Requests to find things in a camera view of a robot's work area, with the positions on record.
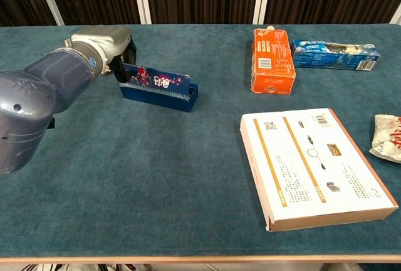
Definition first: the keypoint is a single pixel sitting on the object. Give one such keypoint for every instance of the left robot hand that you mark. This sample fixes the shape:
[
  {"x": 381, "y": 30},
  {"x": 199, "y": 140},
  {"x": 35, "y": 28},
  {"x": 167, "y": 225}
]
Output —
[{"x": 106, "y": 40}]

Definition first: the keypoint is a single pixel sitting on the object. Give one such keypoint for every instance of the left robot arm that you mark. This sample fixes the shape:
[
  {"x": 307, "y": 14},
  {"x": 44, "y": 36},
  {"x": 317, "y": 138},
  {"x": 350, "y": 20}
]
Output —
[{"x": 37, "y": 101}]

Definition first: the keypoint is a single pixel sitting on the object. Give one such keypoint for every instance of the blue cookie package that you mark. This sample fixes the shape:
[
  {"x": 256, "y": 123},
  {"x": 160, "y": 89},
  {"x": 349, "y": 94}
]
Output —
[{"x": 332, "y": 56}]

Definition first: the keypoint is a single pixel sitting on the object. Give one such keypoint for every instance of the white red-edged booklet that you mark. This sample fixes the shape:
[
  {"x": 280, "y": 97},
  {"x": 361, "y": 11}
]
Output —
[{"x": 307, "y": 164}]

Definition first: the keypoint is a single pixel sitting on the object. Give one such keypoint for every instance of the blue glasses case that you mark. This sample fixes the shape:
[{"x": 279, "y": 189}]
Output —
[{"x": 159, "y": 95}]

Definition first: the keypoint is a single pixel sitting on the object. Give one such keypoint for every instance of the orange carton box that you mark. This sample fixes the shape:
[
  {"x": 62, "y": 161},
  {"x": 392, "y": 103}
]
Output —
[{"x": 272, "y": 64}]

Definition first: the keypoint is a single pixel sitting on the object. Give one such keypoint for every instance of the blue felt table cloth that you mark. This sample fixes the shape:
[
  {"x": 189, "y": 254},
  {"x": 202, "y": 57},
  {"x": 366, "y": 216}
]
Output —
[{"x": 156, "y": 189}]

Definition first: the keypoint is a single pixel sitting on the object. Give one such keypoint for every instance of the crumpled white orange snack bag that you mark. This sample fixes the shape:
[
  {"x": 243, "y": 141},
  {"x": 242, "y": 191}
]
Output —
[{"x": 387, "y": 136}]

